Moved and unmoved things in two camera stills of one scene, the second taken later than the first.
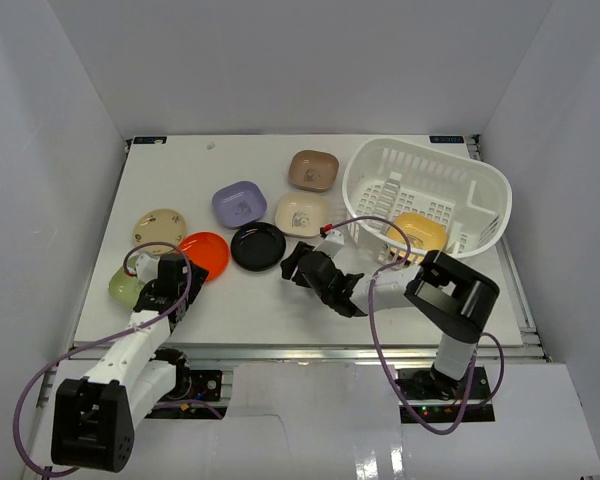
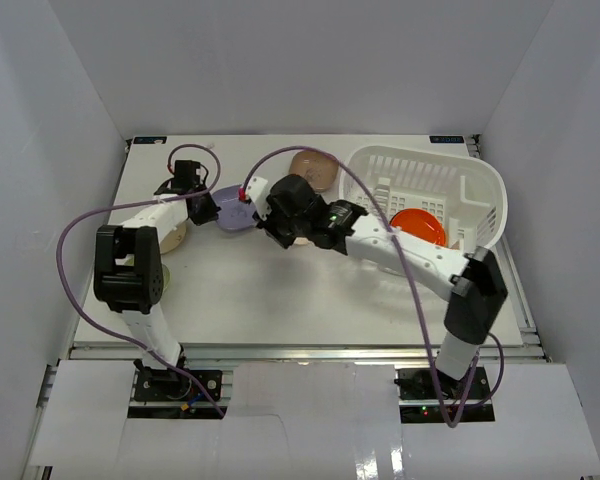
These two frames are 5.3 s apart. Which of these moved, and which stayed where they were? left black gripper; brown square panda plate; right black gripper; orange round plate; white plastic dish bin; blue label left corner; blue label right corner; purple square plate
Moved: right black gripper; left black gripper; orange round plate
Stayed: blue label right corner; purple square plate; brown square panda plate; blue label left corner; white plastic dish bin
